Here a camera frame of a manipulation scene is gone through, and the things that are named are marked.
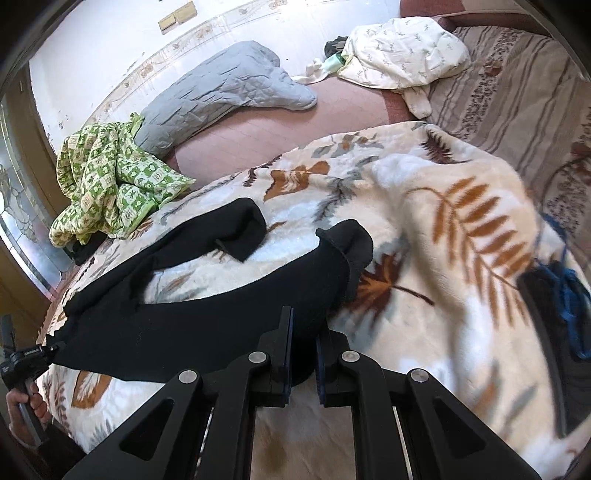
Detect green checkered cloth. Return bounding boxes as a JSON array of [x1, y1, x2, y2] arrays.
[[49, 113, 194, 248]]

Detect black and blue bag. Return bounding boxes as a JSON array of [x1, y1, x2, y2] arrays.
[[517, 213, 590, 438]]

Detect white floral quilt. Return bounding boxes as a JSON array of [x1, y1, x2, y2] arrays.
[[294, 17, 471, 119]]

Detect green bottle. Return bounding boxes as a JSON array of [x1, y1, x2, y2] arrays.
[[321, 53, 346, 75]]

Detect pink bed sheet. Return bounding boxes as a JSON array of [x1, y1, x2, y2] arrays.
[[166, 78, 414, 189]]

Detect wooden glass door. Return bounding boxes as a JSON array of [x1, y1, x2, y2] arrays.
[[1, 65, 73, 325]]

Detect black pants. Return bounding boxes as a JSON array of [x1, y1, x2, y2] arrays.
[[46, 198, 374, 384]]

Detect striped brown floral blanket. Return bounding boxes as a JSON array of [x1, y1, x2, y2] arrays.
[[428, 26, 590, 254]]

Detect leaf pattern fleece blanket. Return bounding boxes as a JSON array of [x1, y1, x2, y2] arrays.
[[67, 122, 590, 479]]

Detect grey quilted pillow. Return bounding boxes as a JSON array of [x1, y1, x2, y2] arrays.
[[134, 41, 318, 158]]

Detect person's left hand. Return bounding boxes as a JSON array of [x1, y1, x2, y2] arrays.
[[5, 379, 53, 446]]

